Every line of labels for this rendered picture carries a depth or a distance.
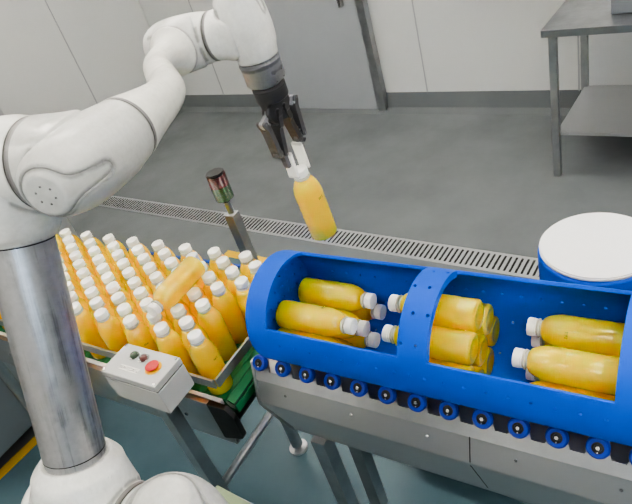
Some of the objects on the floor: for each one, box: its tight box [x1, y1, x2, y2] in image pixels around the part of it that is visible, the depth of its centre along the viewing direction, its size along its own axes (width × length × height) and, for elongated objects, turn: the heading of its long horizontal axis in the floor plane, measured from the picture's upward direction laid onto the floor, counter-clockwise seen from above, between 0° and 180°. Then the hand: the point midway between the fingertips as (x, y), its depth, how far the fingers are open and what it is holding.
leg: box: [348, 446, 388, 504], centre depth 202 cm, size 6×6×63 cm
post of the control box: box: [156, 405, 230, 492], centre depth 183 cm, size 4×4×100 cm
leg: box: [310, 436, 359, 504], centre depth 193 cm, size 6×6×63 cm
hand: (295, 160), depth 141 cm, fingers closed on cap, 4 cm apart
